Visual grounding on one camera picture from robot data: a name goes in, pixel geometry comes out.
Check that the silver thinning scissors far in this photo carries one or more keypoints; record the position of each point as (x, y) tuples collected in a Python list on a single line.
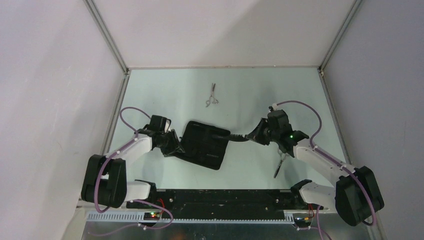
[(212, 99)]

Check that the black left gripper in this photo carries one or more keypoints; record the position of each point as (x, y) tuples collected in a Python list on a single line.
[(175, 146)]

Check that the black zippered tool case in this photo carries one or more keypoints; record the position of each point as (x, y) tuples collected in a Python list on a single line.
[(200, 147)]

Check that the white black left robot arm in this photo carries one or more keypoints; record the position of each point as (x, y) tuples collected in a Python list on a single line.
[(105, 182)]

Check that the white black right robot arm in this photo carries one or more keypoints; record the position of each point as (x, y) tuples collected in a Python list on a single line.
[(331, 175)]

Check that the black handled styling comb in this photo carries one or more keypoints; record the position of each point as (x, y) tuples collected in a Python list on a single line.
[(231, 138)]

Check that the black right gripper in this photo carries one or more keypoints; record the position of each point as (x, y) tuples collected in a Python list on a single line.
[(256, 135)]

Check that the aluminium front frame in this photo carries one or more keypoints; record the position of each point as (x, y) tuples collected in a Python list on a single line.
[(149, 213)]

